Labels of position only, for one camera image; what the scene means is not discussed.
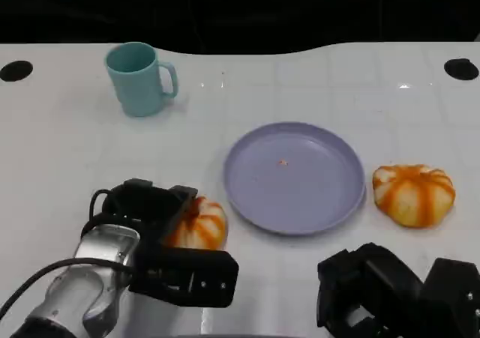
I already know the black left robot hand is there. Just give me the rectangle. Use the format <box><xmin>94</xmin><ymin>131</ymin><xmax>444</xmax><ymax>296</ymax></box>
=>
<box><xmin>100</xmin><ymin>178</ymin><xmax>200</xmax><ymax>250</ymax></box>

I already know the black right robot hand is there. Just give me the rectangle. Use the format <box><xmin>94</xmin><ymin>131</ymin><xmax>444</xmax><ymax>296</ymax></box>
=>
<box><xmin>316</xmin><ymin>242</ymin><xmax>427</xmax><ymax>338</ymax></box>

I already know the orange white toy bread roll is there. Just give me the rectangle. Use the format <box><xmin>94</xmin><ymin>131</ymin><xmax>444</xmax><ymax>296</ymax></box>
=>
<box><xmin>371</xmin><ymin>163</ymin><xmax>458</xmax><ymax>229</ymax></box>
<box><xmin>163</xmin><ymin>196</ymin><xmax>230</xmax><ymax>250</ymax></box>

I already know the pale green mug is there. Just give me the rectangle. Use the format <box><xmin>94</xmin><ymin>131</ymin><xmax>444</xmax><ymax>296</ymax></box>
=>
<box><xmin>103</xmin><ymin>41</ymin><xmax>179</xmax><ymax>118</ymax></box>

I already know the lilac plate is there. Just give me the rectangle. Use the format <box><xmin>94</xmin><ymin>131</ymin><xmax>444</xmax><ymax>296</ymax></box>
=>
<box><xmin>223</xmin><ymin>121</ymin><xmax>367</xmax><ymax>238</ymax></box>

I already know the black table grommet hole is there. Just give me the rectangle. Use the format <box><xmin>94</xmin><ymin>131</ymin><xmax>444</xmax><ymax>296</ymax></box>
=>
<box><xmin>0</xmin><ymin>60</ymin><xmax>35</xmax><ymax>83</ymax></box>
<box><xmin>443</xmin><ymin>58</ymin><xmax>480</xmax><ymax>81</ymax></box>

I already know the short black looped cable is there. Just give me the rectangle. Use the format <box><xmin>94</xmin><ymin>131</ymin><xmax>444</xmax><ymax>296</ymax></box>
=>
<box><xmin>79</xmin><ymin>189</ymin><xmax>116</xmax><ymax>238</ymax></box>

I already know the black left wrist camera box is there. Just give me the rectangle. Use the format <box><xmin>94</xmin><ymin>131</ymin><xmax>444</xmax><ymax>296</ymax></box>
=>
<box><xmin>128</xmin><ymin>245</ymin><xmax>240</xmax><ymax>310</ymax></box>

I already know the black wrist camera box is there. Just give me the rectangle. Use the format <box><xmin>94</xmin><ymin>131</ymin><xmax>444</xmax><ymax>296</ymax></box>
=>
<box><xmin>389</xmin><ymin>257</ymin><xmax>480</xmax><ymax>338</ymax></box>
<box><xmin>128</xmin><ymin>245</ymin><xmax>240</xmax><ymax>310</ymax></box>

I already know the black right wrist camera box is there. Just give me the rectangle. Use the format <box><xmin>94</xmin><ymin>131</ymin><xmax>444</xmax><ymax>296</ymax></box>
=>
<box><xmin>389</xmin><ymin>257</ymin><xmax>480</xmax><ymax>338</ymax></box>

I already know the long black arm cable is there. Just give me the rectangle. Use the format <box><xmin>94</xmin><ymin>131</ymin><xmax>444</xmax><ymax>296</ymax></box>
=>
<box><xmin>0</xmin><ymin>257</ymin><xmax>133</xmax><ymax>319</ymax></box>

